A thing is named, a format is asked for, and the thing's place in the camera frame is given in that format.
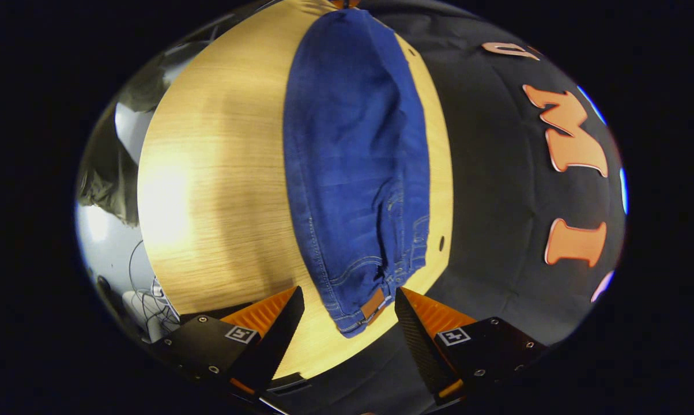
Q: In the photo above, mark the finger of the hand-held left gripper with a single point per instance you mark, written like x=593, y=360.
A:
x=346, y=3

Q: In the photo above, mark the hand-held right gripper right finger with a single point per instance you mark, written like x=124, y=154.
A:
x=422, y=351

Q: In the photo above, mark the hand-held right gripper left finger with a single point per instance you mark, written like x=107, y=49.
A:
x=275, y=340

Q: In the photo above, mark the blue jeans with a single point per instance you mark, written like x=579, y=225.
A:
x=353, y=173

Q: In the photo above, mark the black backdrop cloth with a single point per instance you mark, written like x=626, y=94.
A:
x=497, y=173

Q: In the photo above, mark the grey crumpled cloth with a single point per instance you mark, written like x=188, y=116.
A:
x=108, y=173

